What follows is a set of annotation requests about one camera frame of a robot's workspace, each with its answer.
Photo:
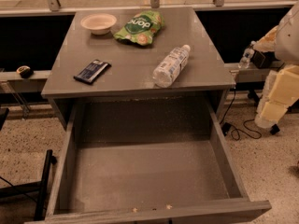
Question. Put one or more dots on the black metal stand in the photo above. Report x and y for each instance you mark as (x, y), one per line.
(24, 142)

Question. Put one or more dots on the white paper bowl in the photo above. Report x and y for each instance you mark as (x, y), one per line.
(99, 23)

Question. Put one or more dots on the yellow black tape measure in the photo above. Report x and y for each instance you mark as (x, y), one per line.
(25, 71)

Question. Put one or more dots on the open grey top drawer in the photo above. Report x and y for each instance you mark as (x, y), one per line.
(155, 161)

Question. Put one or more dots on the green chip bag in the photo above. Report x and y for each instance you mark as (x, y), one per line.
(141, 28)

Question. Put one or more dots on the dark blue rxbar wrapper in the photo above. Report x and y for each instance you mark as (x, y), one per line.
(92, 72)

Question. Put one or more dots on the grey cabinet with top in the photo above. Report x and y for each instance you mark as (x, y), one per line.
(132, 66)

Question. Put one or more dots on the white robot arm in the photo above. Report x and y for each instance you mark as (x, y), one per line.
(283, 41)

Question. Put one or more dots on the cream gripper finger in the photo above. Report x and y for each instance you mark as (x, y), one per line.
(269, 114)
(286, 86)

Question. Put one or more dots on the clear plastic water bottle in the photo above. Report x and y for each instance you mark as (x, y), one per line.
(170, 67)

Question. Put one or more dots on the small black box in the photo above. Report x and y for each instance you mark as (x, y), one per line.
(262, 59)

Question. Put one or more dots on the small background water bottle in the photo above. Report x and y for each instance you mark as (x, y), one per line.
(247, 55)

